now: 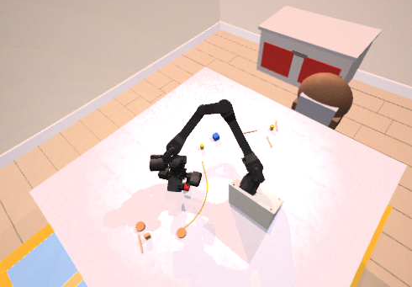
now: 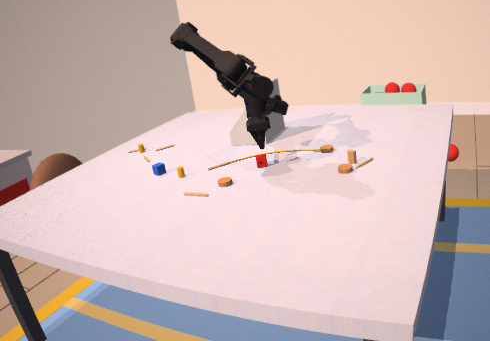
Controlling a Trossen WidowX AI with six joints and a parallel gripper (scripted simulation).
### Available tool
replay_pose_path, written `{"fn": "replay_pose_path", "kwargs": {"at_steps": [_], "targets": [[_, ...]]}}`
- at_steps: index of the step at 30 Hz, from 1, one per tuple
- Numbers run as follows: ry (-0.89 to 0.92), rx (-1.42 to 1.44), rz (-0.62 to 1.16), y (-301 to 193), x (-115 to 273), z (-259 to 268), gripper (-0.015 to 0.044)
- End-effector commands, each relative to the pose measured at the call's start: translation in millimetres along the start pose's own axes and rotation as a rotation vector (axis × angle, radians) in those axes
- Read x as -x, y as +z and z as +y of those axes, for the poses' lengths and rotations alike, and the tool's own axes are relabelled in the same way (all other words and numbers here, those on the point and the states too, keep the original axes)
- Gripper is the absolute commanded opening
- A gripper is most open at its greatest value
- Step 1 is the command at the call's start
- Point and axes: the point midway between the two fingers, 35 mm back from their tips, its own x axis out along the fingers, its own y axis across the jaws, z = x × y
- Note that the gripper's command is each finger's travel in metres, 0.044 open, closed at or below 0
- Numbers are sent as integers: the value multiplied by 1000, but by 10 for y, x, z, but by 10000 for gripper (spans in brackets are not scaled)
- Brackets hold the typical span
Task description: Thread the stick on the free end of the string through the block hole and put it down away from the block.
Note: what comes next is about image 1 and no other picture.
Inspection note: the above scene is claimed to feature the blue cube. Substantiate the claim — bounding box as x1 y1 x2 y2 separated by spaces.
212 132 219 141

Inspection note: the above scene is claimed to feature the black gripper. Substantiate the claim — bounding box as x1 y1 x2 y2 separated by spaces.
158 164 202 187

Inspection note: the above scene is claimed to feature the round wooden disc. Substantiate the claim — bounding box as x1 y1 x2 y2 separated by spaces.
135 221 145 231

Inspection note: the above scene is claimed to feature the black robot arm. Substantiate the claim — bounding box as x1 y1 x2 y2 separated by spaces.
149 99 265 195

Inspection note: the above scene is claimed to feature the orange round disc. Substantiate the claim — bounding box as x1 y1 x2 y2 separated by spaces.
177 228 187 238

